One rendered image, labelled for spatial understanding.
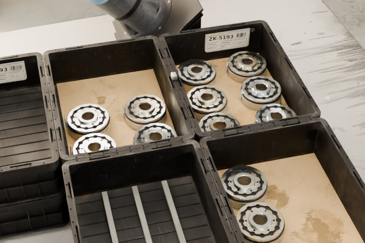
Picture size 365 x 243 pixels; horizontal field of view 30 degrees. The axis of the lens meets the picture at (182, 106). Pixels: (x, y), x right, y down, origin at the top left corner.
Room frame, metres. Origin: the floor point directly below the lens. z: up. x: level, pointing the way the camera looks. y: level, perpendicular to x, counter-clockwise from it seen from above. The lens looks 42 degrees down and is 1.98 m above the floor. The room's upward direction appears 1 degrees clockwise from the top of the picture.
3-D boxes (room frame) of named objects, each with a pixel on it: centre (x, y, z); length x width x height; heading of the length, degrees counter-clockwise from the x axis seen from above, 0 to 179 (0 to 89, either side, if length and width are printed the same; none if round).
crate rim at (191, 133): (1.23, 0.16, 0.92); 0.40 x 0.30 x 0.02; 15
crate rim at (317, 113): (1.30, -0.13, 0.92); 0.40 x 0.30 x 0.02; 15
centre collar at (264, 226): (0.90, -0.16, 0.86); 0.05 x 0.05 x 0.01
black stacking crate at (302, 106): (1.30, -0.13, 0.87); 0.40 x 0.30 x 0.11; 15
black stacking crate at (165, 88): (1.23, 0.16, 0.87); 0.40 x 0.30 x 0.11; 15
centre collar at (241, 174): (1.00, -0.14, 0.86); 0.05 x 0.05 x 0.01
